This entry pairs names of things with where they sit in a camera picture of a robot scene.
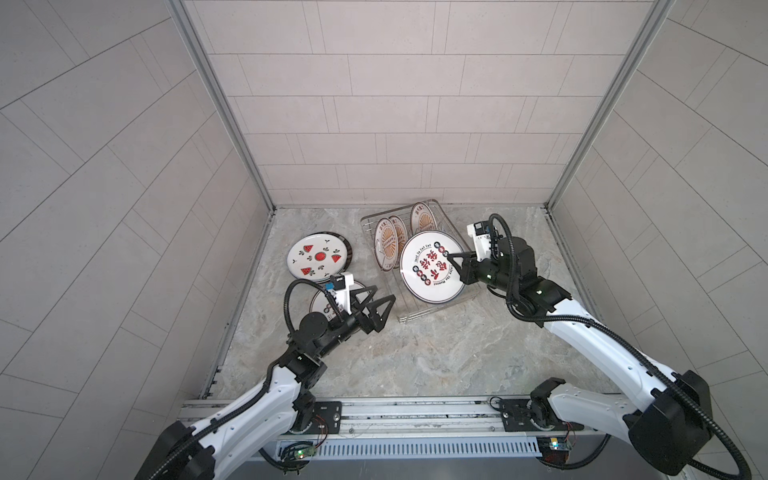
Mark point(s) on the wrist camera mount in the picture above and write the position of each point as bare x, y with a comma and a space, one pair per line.
482, 234
339, 290

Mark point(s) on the white watermelon plate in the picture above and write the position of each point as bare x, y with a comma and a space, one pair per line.
303, 258

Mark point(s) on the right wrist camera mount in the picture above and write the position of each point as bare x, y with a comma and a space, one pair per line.
482, 234

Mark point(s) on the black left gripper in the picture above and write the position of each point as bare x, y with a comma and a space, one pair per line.
366, 326

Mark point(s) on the front orange sunburst plate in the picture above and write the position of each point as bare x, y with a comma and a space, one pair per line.
386, 248

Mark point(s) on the aluminium front rail frame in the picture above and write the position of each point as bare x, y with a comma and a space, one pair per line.
415, 428

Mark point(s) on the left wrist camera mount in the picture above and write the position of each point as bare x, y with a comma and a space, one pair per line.
339, 290

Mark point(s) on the green circuit board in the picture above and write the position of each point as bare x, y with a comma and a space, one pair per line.
554, 450
298, 452

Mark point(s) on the wire metal dish rack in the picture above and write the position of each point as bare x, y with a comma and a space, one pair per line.
407, 307

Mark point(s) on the orange sunburst plate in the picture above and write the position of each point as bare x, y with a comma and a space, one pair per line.
401, 233
386, 248

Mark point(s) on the left green circuit board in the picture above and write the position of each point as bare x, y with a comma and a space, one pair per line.
298, 452

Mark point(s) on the white red character plate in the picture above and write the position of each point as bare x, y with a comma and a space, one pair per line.
319, 303

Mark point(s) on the right green circuit board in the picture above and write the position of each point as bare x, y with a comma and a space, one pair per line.
554, 450

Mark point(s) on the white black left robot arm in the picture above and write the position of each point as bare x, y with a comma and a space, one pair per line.
216, 446

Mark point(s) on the dark striped rim plate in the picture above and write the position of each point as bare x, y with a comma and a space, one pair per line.
338, 255

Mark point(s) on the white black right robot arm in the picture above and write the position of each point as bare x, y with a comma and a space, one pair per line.
664, 415

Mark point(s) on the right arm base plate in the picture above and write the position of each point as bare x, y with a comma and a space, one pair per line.
517, 417

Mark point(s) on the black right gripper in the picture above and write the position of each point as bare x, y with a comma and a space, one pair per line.
467, 269

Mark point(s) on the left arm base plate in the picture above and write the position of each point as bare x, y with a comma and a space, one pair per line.
323, 418

